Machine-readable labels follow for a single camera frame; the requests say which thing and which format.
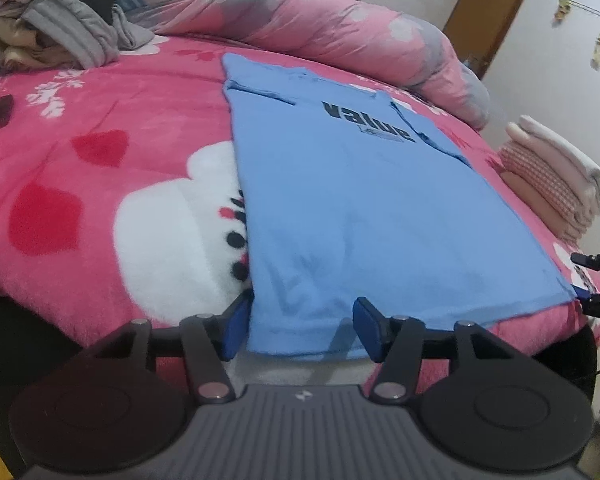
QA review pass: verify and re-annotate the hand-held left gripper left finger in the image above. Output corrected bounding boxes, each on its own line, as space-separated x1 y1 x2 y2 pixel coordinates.
107 292 253 403

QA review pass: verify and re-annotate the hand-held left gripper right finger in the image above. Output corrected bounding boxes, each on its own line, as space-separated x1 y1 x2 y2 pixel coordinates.
354 297 511 403

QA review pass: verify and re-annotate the blue t-shirt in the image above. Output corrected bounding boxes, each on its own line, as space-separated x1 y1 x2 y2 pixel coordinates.
221 52 578 358

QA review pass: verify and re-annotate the stack of folded pink clothes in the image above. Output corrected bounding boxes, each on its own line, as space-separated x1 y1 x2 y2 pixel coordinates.
505 122 600 216

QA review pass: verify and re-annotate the beige folded cloth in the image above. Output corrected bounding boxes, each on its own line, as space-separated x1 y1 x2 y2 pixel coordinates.
500 170 581 241

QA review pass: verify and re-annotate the pink floral fleece blanket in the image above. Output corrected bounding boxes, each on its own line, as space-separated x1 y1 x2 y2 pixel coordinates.
0 32 600 366

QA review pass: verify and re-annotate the brown wooden door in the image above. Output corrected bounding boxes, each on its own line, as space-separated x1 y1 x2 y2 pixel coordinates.
442 0 540 81

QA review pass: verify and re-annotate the pink grey floral quilt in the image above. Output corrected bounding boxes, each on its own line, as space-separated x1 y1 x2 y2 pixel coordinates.
125 0 492 131

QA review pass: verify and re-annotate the grey ribbed garment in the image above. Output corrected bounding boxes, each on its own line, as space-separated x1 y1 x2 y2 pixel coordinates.
20 0 120 70

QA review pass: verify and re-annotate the beige garment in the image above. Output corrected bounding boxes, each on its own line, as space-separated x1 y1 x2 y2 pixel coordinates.
0 15 78 71

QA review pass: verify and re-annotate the wall hook rail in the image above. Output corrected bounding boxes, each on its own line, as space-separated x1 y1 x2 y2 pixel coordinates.
560 0 600 26

